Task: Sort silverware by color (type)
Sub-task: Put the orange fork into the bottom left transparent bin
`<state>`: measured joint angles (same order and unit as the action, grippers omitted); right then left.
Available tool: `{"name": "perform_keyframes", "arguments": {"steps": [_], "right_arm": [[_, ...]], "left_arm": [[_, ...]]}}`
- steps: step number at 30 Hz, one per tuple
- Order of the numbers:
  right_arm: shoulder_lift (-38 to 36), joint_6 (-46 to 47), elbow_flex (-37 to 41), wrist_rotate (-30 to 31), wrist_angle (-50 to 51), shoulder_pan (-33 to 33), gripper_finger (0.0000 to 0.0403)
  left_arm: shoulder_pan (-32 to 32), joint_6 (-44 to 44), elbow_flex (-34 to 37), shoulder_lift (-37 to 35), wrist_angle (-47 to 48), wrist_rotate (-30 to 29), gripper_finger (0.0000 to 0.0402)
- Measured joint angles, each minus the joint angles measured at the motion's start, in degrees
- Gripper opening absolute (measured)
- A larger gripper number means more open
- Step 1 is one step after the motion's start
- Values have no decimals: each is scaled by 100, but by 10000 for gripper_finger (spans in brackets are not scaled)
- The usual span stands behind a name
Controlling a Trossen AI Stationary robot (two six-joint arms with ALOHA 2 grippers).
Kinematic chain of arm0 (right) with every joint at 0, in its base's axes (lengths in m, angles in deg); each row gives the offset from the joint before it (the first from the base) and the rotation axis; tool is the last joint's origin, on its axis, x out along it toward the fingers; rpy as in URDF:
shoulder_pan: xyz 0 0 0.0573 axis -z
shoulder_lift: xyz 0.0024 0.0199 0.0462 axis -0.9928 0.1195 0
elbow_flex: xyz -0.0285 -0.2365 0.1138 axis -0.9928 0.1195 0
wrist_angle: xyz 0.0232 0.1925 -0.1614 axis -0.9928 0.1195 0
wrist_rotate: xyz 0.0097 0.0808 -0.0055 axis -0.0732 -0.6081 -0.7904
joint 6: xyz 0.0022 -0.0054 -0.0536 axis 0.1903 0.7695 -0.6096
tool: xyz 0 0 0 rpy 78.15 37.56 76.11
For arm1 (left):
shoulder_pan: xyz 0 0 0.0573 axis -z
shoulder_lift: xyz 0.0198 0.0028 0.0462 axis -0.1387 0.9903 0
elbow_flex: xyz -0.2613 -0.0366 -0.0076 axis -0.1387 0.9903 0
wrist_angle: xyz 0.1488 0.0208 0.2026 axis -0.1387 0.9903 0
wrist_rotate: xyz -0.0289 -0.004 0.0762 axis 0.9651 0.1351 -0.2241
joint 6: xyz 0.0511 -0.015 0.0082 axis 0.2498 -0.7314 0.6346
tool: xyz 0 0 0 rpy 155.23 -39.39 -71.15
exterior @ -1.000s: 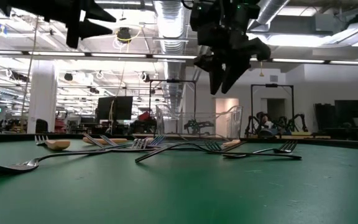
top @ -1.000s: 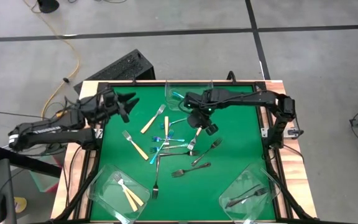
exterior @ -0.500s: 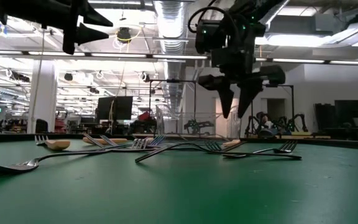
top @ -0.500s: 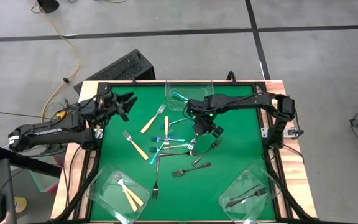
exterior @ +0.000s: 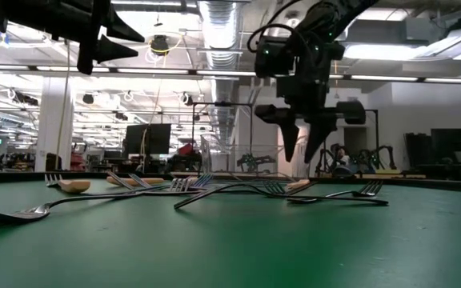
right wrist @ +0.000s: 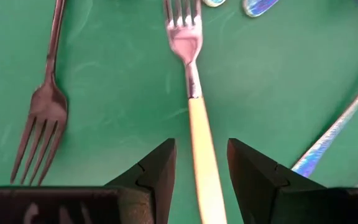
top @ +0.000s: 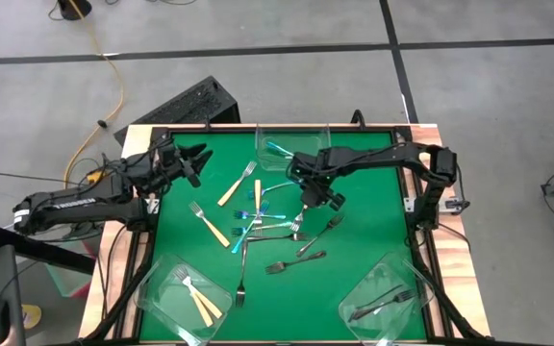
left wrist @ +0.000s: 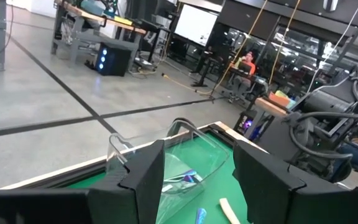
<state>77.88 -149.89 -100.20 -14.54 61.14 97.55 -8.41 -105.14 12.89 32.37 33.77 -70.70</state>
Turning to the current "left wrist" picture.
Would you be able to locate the yellow hanging cable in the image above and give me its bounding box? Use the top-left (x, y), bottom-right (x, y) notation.
top-left (268, 0), bottom-right (301, 85)
top-left (162, 0), bottom-right (269, 96)

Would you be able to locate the black tower with blue lights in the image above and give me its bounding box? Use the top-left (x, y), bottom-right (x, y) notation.
top-left (94, 42), bottom-right (133, 78)

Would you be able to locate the white display screen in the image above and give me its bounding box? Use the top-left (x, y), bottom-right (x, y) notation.
top-left (173, 2), bottom-right (219, 47)

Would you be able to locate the black standing desk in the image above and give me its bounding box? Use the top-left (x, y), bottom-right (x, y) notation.
top-left (188, 46), bottom-right (226, 88)

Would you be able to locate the black arched clamp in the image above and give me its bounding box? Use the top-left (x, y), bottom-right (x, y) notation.
top-left (165, 117), bottom-right (197, 138)

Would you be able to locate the white hanging cable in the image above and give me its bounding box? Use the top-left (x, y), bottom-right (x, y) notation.
top-left (305, 0), bottom-right (358, 96)

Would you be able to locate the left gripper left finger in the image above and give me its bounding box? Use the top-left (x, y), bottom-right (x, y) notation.
top-left (0, 139), bottom-right (166, 224)

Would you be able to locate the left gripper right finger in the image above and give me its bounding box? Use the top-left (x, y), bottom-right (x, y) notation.
top-left (232, 136), bottom-right (358, 224)

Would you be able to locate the black computer tower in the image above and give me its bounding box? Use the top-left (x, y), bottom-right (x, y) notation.
top-left (234, 109), bottom-right (259, 138)

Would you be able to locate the grey metal workbench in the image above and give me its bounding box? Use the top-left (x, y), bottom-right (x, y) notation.
top-left (50, 0), bottom-right (149, 65)

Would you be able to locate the orange pad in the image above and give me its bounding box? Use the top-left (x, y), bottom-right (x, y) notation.
top-left (268, 90), bottom-right (291, 108)

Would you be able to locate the wooden workbench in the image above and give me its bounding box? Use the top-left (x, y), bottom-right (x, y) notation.
top-left (253, 95), bottom-right (295, 139)

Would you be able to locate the clear plastic bin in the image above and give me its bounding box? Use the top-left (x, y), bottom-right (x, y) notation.
top-left (106, 118), bottom-right (230, 224)

